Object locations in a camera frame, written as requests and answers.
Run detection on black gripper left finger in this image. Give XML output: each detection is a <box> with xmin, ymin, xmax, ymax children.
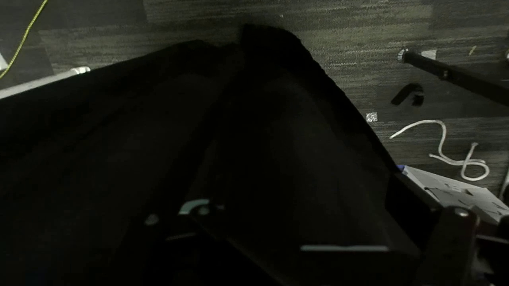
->
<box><xmin>113</xmin><ymin>203</ymin><xmax>229</xmax><ymax>286</ymax></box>

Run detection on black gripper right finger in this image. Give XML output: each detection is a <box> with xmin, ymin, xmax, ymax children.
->
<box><xmin>412</xmin><ymin>207</ymin><xmax>482</xmax><ymax>286</ymax></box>

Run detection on black curtain panel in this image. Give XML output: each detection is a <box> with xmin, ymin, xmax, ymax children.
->
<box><xmin>0</xmin><ymin>22</ymin><xmax>426</xmax><ymax>286</ymax></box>

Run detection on white cardboard box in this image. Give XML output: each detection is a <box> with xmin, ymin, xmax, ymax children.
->
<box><xmin>399</xmin><ymin>164</ymin><xmax>509</xmax><ymax>227</ymax></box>

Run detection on small black bent object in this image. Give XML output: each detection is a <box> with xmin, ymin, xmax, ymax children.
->
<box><xmin>389</xmin><ymin>83</ymin><xmax>426</xmax><ymax>108</ymax></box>

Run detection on wooden table black legs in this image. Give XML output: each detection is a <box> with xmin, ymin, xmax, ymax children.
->
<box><xmin>396</xmin><ymin>46</ymin><xmax>509</xmax><ymax>108</ymax></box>

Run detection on white rope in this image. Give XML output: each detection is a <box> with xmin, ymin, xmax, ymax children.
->
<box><xmin>388</xmin><ymin>118</ymin><xmax>491</xmax><ymax>183</ymax></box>

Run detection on white floor rail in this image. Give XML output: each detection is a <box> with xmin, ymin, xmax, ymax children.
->
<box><xmin>0</xmin><ymin>65</ymin><xmax>92</xmax><ymax>100</ymax></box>

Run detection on yellow cable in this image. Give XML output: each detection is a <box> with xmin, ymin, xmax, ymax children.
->
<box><xmin>0</xmin><ymin>0</ymin><xmax>49</xmax><ymax>81</ymax></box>

